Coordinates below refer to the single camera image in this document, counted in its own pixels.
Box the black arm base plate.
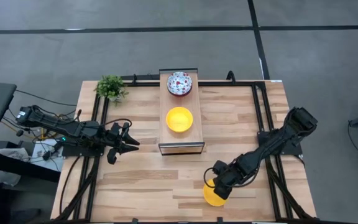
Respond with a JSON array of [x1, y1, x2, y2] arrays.
[[257, 130, 303, 157], [61, 133, 107, 158]]

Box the yellow mini bowl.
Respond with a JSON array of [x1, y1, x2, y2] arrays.
[[165, 106, 194, 134], [203, 179, 229, 207]]

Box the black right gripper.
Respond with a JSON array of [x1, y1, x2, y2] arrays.
[[213, 160, 245, 200]]

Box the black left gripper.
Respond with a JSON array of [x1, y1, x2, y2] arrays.
[[104, 122, 140, 165]]

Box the white paper box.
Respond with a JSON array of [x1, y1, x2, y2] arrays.
[[31, 138, 65, 172]]

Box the red floral patterned bowl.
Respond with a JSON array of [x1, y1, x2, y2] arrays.
[[166, 71, 194, 97]]

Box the white plastic bag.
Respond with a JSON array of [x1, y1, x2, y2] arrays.
[[0, 147, 30, 187]]

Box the black aluminium rig frame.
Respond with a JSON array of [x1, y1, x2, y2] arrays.
[[53, 79, 318, 223]]

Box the thin black cable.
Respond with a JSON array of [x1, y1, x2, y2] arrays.
[[15, 89, 78, 107]]

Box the small green potted plant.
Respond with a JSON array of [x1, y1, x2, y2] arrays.
[[93, 74, 130, 105]]

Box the black frame wooden shelf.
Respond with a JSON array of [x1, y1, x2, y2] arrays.
[[158, 68, 206, 156]]

